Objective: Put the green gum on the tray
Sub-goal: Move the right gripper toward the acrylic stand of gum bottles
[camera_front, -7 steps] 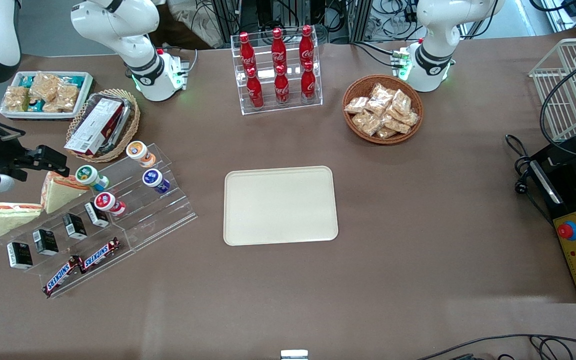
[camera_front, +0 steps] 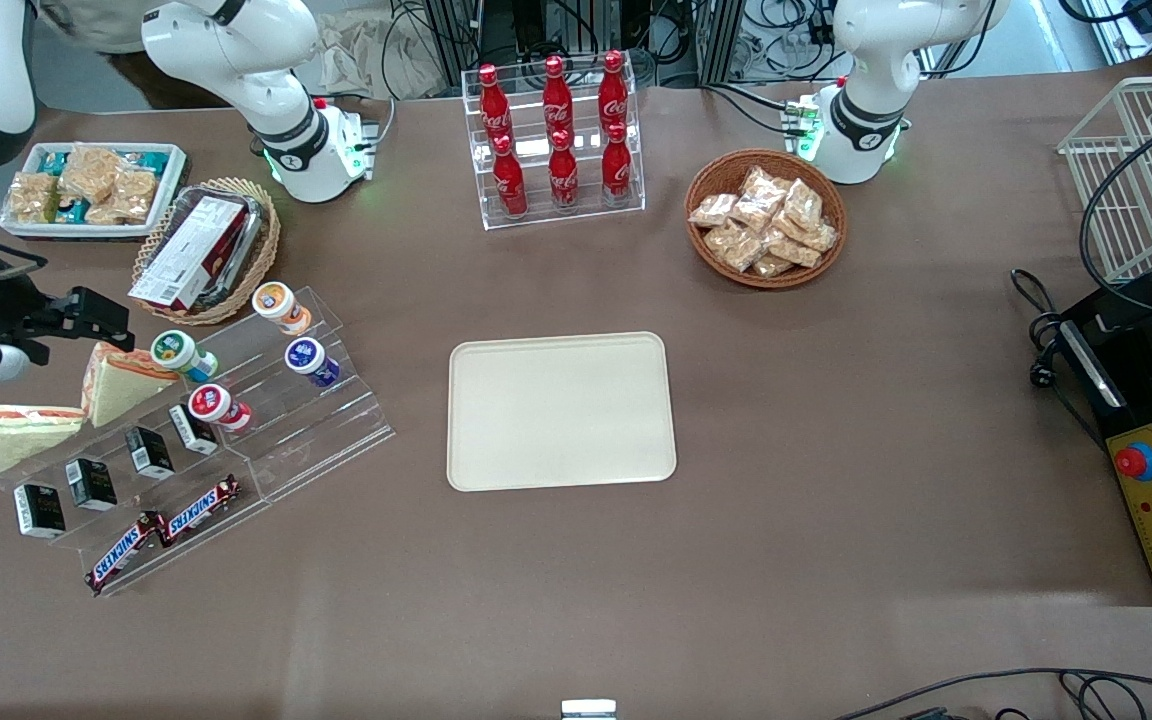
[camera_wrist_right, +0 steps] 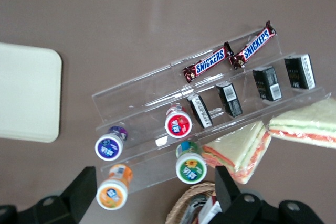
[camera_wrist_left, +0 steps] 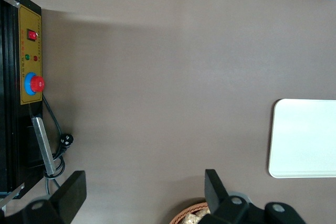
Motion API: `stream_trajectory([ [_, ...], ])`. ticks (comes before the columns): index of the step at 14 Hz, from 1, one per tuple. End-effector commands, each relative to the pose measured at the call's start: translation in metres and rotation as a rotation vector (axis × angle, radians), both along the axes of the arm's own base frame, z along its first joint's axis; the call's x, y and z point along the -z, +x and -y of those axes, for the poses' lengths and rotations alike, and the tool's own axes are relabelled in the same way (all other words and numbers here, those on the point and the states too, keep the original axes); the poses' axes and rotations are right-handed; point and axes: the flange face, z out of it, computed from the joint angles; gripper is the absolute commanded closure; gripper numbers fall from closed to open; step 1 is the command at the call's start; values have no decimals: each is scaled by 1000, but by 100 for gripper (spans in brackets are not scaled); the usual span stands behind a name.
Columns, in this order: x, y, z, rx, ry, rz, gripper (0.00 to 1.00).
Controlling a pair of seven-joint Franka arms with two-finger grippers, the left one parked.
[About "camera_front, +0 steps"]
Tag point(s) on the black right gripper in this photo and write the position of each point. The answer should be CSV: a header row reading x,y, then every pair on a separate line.
x,y
8,304

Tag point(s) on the green gum bottle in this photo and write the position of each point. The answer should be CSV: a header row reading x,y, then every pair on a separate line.
x,y
181,355

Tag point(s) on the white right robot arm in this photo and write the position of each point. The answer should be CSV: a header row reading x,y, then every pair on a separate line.
x,y
286,150

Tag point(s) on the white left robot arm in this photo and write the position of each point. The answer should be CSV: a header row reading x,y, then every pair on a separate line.
x,y
866,110

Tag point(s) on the red gum bottle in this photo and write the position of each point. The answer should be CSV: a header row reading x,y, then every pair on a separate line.
x,y
216,406

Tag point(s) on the white rectangular snack tray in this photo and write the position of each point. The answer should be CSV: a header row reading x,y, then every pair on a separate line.
x,y
168,190

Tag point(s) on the orange gum bottle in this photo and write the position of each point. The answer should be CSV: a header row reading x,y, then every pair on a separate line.
x,y
281,307

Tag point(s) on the purple gum bottle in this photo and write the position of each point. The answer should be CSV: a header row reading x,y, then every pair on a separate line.
x,y
311,361

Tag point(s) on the beige plastic tray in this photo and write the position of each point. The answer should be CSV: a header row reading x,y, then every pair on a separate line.
x,y
561,412

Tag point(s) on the triangular packed sandwich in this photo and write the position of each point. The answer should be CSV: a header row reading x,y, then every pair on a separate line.
x,y
126,385
6,435

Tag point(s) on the red and white box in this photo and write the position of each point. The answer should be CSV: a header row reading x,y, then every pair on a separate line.
x,y
191,252

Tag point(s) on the clear cracker packet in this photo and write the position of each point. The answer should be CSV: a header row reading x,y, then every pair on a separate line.
x,y
91,172
124,196
33,196

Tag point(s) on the small black carton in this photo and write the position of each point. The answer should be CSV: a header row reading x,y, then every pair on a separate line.
x,y
39,511
193,430
150,452
92,484

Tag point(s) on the teal snack packet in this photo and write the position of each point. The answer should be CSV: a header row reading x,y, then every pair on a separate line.
x,y
54,162
148,160

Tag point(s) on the oval light wicker basket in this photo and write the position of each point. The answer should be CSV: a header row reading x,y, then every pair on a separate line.
x,y
261,255

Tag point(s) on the black plastic food container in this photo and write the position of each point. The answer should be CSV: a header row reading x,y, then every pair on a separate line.
x,y
254,225

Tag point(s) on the Snickers chocolate bar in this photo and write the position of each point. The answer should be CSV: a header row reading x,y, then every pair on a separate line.
x,y
198,510
123,553

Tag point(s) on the clear acrylic stepped stand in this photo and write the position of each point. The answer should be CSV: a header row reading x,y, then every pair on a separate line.
x,y
206,545
326,430

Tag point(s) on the red cola bottle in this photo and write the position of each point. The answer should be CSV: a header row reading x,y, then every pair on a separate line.
x,y
563,175
613,92
557,95
617,168
509,180
492,105

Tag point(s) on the clear acrylic bottle rack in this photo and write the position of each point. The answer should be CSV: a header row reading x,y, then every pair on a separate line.
x,y
561,215

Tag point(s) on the round brown wicker basket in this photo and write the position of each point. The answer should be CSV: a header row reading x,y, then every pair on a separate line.
x,y
716,265

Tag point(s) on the tan snack packet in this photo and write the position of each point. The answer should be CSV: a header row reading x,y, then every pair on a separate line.
x,y
821,237
804,203
794,250
764,188
733,246
713,209
773,266

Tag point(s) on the red emergency stop button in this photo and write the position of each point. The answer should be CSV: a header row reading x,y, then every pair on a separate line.
x,y
1135,461

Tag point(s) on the grey aluminium frame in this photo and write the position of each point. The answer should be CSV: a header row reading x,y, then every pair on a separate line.
x,y
721,40

